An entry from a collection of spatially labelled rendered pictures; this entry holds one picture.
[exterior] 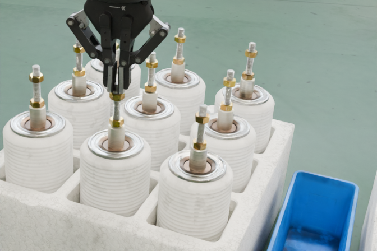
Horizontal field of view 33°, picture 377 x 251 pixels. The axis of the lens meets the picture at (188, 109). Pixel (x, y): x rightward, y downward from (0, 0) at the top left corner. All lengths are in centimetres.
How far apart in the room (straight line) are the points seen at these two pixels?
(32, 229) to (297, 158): 66
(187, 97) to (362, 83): 85
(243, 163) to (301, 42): 112
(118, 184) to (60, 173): 11
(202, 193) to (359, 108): 90
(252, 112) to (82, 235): 32
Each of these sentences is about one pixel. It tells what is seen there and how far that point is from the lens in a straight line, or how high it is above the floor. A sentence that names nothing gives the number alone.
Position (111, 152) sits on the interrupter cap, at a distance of 84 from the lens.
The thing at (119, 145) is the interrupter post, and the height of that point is 26.
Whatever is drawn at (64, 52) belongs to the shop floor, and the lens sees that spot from 178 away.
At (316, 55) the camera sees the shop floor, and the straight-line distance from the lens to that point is 191.
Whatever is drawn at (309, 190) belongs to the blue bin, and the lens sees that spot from 111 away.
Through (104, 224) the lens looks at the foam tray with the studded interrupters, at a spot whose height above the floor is 18.
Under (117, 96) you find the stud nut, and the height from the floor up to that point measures 33.
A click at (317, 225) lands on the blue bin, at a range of 114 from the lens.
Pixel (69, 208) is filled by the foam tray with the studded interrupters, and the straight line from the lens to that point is 86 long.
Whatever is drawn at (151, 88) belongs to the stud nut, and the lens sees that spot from 93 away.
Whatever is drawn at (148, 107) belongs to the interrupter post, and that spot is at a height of 26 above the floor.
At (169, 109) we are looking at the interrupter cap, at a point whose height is 25.
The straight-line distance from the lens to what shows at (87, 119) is 97.
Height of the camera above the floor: 69
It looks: 28 degrees down
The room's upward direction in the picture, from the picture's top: 5 degrees clockwise
